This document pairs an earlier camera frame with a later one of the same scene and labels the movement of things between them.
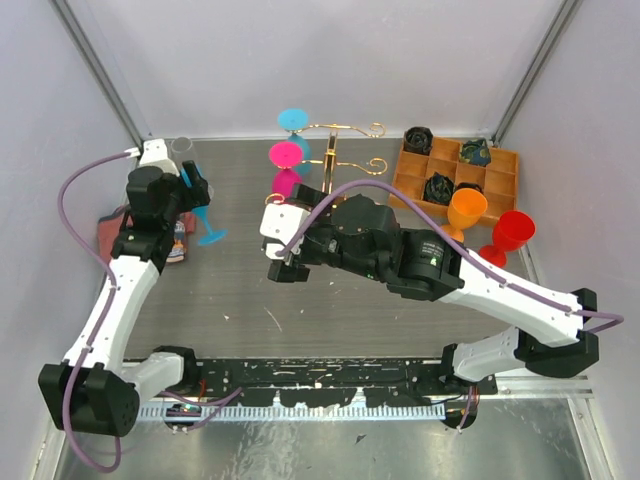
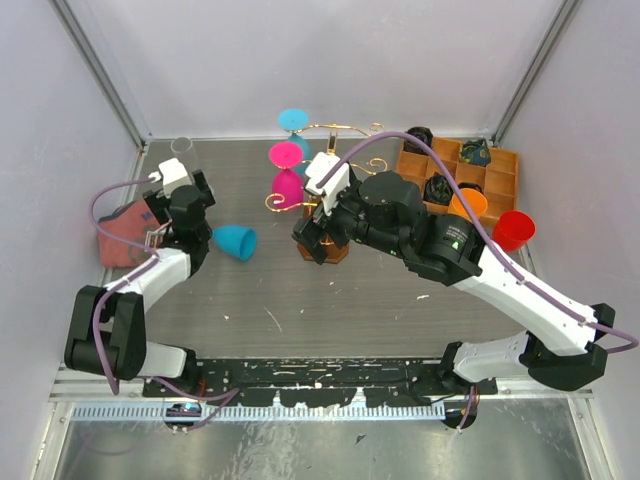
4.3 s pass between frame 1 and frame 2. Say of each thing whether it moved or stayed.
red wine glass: stayed
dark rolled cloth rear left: stayed
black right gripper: moved
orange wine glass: stayed
